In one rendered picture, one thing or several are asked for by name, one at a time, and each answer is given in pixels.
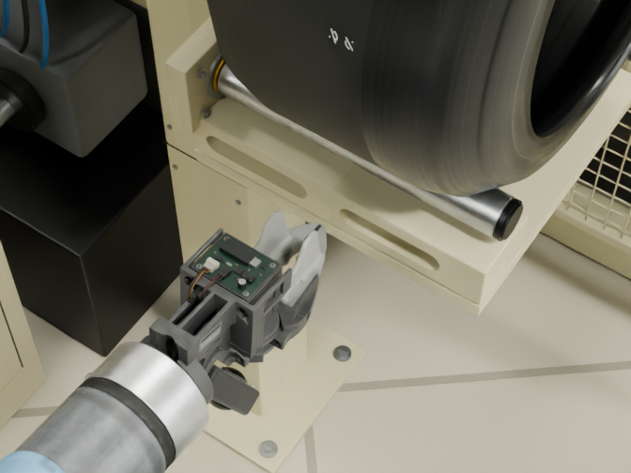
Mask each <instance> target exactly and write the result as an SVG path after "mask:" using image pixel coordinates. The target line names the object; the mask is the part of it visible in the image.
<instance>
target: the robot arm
mask: <svg viewBox="0 0 631 473"><path fill-rule="evenodd" d="M210 245H211V246H210ZM209 246H210V247H209ZM208 247H209V248H208ZM326 248H327V236H326V229H325V227H324V226H322V225H321V224H319V223H317V222H314V223H308V224H303V225H299V226H295V227H292V228H289V229H287V226H286V222H285V217H284V214H283V212H281V211H275V212H274V213H272V214H271V215H270V216H269V217H268V219H267V220H266V222H265V224H264V227H263V230H262V232H261V235H260V238H259V239H258V241H257V243H256V244H255V246H254V247H251V246H249V245H247V244H246V243H244V242H242V241H240V240H239V239H237V238H235V237H233V236H231V235H229V234H227V233H224V232H223V229H222V228H220V229H219V230H218V231H217V232H216V233H215V234H214V235H213V236H212V237H211V238H210V239H209V240H208V241H207V242H206V243H205V244H204V245H203V246H202V247H201V248H200V249H199V250H198V251H197V252H196V253H195V254H194V255H193V256H192V257H191V258H190V259H188V260H187V261H186V262H185V263H184V264H183V265H182V266H181V267H180V308H179V309H178V310H177V311H176V312H175V313H174V314H173V315H172V316H171V317H170V318H169V319H168V320H167V319H165V318H163V317H162V316H160V317H159V318H158V319H157V320H156V321H155V322H154V323H153V324H152V325H151V326H150V327H149V335H147V336H145V338H144V339H143V340H142V341H141V342H125V343H123V344H121V345H120V346H119V347H118V348H117V349H116V350H115V351H114V352H113V353H112V354H111V355H110V356H109V357H108V358H107V359H106V360H105V361H104V362H103V363H102V364H101V365H100V366H99V367H98V368H97V369H96V370H95V371H94V372H93V373H88V374H87V375H86V376H85V378H84V380H85V381H84V382H83V383H82V384H81V385H80V386H79V387H78V388H77V389H76V390H75V391H74V392H73V393H72V394H71V395H70V396H69V397H68V398H67V399H66V400H65V401H64V402H63V403H62V404H61V405H60V406H59V407H57V409H56V410H55V411H54V412H53V413H52V414H51V415H50V416H49V417H48V418H47V419H46V420H45V421H44V422H42V423H41V425H40V426H39V427H38V428H37V429H36V430H35V431H34V432H33V433H32V434H31V435H30V436H29V437H27V438H26V439H25V441H24V442H23V443H22V444H21V445H20V446H19V447H18V448H17V449H16V450H15V451H14V452H12V453H11V454H9V455H7V456H5V457H4V458H3V459H2V460H1V461H0V473H164V471H165V470H166V469H167V468H168V467H169V466H170V465H171V464H172V463H173V462H174V461H175V460H176V459H177V458H178V457H179V455H180V454H181V453H182V452H183V451H184V450H185V449H187V448H188V446H189V445H190V444H191V443H192V442H193V441H194V440H195V438H196V437H197V436H198V435H199V434H200V433H201V432H202V431H203V430H204V428H205V427H206V426H207V424H208V404H211V405H213V406H214V407H216V408H218V409H221V410H231V409H232V410H234V411H236V412H238V413H240V414H241V415H243V416H246V415H248V414H249V412H250V411H251V409H252V407H253V406H254V403H255V401H256V400H257V398H258V396H259V391H258V390H257V389H255V388H253V387H251V386H250V385H248V384H247V382H248V381H247V380H246V378H245V376H244V375H243V374H242V373H241V372H240V371H239V370H237V369H235V368H232V367H229V366H230V365H231V364H232V363H233V362H236V363H237V364H239V365H241V366H242V367H244V368H245V367H246V366H247V365H248V364H249V363H256V362H263V361H264V356H265V355H267V353H269V352H270V351H271V350H272V349H273V348H274V347H277V348H279V349H281V350H283V349H284V348H285V345H286V344H287V343H288V341H290V340H291V339H292V338H294V337H295V336H296V335H297V334H299V333H300V332H301V331H302V329H303V328H304V327H305V325H306V324H307V322H308V320H309V318H310V316H311V312H312V309H313V306H314V302H315V298H316V291H317V287H318V283H319V280H320V276H321V272H322V268H323V264H324V260H325V255H326ZM203 252H204V253H203ZM298 252H299V255H298V256H297V257H296V263H295V265H294V266H293V267H292V268H289V269H288V270H287V271H286V272H285V273H284V274H283V275H282V273H283V266H286V265H288V264H289V261H290V259H291V258H292V257H293V256H294V255H295V254H296V253H298ZM202 253H203V254H202ZM201 254H202V255H201ZM200 255H201V256H200ZM199 256H200V257H199ZM198 257H199V258H198ZM197 258H198V259H197ZM196 259H197V260H196ZM195 260H196V261H195ZM194 261H195V262H194ZM216 360H218V361H220V362H221V363H223V364H225V365H226V366H228V367H222V368H220V367H218V366H217V365H215V364H214V363H215V361H216Z"/></svg>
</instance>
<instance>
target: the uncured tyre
mask: <svg viewBox="0 0 631 473"><path fill-rule="evenodd" d="M207 3H208V10H209V14H210V17H211V20H212V24H213V28H214V32H215V36H216V39H217V42H218V45H219V48H220V51H221V53H222V56H223V59H224V61H225V63H226V65H227V66H228V67H229V69H230V70H231V72H232V73H233V74H234V76H235V77H236V78H237V79H238V80H239V81H240V82H241V83H242V84H243V85H244V86H245V87H246V88H247V89H248V90H249V91H250V92H251V93H252V94H253V95H254V96H255V97H256V98H257V99H258V100H259V101H260V102H261V103H262V104H263V105H265V106H266V107H267V108H269V109H270V110H272V111H273V112H274V113H276V114H279V115H281V116H283V117H285V118H287V119H289V120H290V121H292V122H294V123H296V124H298V125H300V126H302V127H304V128H306V129H307V130H309V131H311V132H313V133H315V134H317V135H319V136H320V137H322V138H324V139H326V140H328V141H330V142H332V143H334V144H336V145H338V146H340V147H342V148H343V149H345V150H347V151H349V152H351V153H352V154H354V155H356V156H358V157H360V158H362V159H364V160H366V161H368V162H370V163H372V164H374V165H375V166H377V167H379V168H381V169H382V170H384V171H386V172H388V173H390V174H392V175H395V176H397V177H398V178H400V179H402V180H404V181H406V182H407V183H409V184H411V185H413V186H414V187H416V188H418V189H421V190H424V191H432V192H436V193H441V194H446V195H450V196H454V197H467V196H471V195H473V194H477V193H480V192H484V191H490V190H493V189H496V188H499V187H502V186H506V185H509V184H513V183H516V182H519V181H521V180H523V179H525V178H527V177H529V176H531V175H533V174H534V173H535V172H537V171H538V170H539V169H541V168H542V167H543V166H544V165H545V164H546V163H548V162H549V161H550V160H551V159H552V158H553V157H554V156H555V155H556V154H557V153H558V152H559V151H560V150H561V149H562V147H563V146H564V145H565V144H566V143H567V142H568V141H569V139H570V138H571V137H572V136H573V135H574V133H575V132H576V131H577V130H578V128H579V127H580V126H581V125H582V123H583V122H584V121H585V119H586V118H587V117H588V115H589V114H590V113H591V111H592V110H593V108H594V107H595V106H596V104H597V103H598V101H599V100H600V99H601V98H602V97H603V95H604V94H605V92H606V91H607V89H608V87H609V86H610V84H611V83H612V81H613V80H614V78H615V77H616V75H617V74H618V72H619V71H620V69H621V67H622V66H623V64H624V62H625V61H626V59H627V57H628V56H629V55H630V53H631V0H207ZM327 20H329V21H331V22H333V23H336V24H338V25H340V26H342V27H344V28H345V29H347V30H349V31H351V32H353V33H355V34H357V35H359V41H358V49H357V56H356V60H355V59H353V58H351V57H349V56H347V55H345V54H343V53H340V52H338V51H336V50H334V49H333V48H331V47H329V46H327V45H325V44H324V42H325V32H326V24H327Z"/></svg>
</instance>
